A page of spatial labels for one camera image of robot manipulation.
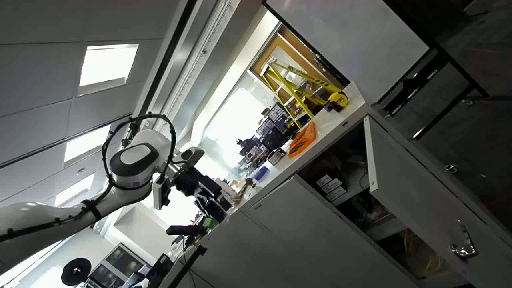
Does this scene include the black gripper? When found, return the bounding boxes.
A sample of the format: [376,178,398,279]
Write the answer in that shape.
[175,167,234,224]

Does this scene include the closed white cabinet door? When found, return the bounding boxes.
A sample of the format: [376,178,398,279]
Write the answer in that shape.
[243,175,418,288]

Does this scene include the white base cabinet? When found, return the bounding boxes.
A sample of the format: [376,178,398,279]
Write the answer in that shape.
[188,81,512,288]

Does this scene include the glass door cabinet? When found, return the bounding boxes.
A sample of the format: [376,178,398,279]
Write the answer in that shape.
[85,243,152,288]

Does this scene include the open white cabinet door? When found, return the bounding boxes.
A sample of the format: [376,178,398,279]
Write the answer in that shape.
[363,115,512,288]

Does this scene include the black mesh basket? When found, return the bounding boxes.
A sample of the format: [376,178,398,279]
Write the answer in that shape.
[267,148,287,166]

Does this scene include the window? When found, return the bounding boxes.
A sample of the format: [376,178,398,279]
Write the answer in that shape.
[200,87,268,168]

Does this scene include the orange plastic tray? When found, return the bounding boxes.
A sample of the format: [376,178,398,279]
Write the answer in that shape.
[288,121,318,158]

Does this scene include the stack of labelled boxes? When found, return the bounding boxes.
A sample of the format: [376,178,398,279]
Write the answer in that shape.
[315,174,348,203]

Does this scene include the ceiling light panel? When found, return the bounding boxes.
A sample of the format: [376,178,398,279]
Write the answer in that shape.
[54,173,96,207]
[77,43,139,97]
[63,124,112,164]

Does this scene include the black round disc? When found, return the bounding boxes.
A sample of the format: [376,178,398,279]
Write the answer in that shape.
[61,258,92,286]

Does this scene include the camera on mount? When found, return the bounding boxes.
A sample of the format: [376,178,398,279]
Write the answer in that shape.
[158,223,209,288]

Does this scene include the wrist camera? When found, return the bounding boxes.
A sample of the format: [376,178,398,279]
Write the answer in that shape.
[152,175,172,211]

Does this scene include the yellow metal frame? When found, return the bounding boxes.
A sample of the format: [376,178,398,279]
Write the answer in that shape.
[260,57,350,129]

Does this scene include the white wall cabinet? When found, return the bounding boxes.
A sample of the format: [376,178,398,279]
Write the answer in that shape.
[262,0,430,105]

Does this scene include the silver cabinet door handle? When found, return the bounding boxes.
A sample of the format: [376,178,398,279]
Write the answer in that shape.
[450,219,479,259]

